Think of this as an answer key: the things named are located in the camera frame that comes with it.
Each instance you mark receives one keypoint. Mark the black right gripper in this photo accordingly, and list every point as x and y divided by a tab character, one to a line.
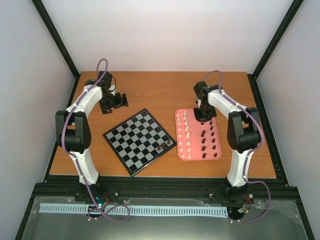
200	119

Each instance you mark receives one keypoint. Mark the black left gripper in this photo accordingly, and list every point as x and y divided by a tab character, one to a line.
119	103

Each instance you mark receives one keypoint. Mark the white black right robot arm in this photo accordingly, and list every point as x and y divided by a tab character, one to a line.
244	133

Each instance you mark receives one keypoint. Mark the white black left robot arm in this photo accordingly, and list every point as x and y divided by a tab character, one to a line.
72	127

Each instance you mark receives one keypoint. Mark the pink plastic tray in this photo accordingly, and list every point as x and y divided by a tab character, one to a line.
195	130

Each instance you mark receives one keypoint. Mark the black white chessboard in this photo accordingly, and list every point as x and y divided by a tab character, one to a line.
135	141

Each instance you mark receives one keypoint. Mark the black left frame post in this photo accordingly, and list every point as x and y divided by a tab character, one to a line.
44	15

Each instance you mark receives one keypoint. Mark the black aluminium frame base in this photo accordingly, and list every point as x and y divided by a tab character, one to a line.
207	190

